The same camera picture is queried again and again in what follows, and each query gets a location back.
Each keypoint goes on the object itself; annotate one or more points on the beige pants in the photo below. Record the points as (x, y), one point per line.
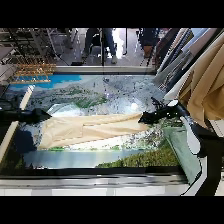
(93, 128)

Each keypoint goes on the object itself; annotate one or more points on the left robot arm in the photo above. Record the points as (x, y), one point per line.
(23, 115)

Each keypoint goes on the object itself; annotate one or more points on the beige garment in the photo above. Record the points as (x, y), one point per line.
(206, 83)

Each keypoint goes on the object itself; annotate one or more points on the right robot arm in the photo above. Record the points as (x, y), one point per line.
(210, 156)

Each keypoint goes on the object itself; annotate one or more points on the heap of clothes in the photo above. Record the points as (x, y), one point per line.
(178, 56)

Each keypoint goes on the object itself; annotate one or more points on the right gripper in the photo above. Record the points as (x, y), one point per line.
(150, 117)

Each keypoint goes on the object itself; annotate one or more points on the green garment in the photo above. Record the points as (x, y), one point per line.
(183, 150)

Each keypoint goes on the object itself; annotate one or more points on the person's legs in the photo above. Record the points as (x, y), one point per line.
(108, 41)

